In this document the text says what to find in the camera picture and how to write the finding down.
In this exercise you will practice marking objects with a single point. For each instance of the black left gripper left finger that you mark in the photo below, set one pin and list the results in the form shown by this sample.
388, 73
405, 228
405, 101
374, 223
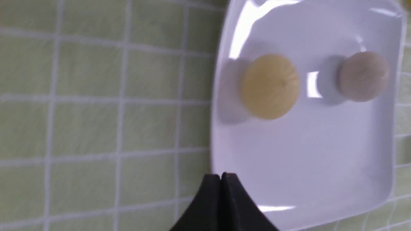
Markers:
202, 212

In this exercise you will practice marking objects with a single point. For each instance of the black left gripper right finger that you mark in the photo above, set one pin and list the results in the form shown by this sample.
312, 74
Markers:
238, 212

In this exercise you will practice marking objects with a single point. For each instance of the yellow steamed bun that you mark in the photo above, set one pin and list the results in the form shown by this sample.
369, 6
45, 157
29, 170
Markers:
270, 87

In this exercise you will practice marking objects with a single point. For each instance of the white steamed bun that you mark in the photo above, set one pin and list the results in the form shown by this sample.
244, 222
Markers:
363, 76

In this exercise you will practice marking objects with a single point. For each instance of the white square plate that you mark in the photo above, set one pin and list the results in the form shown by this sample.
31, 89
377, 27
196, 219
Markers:
329, 158

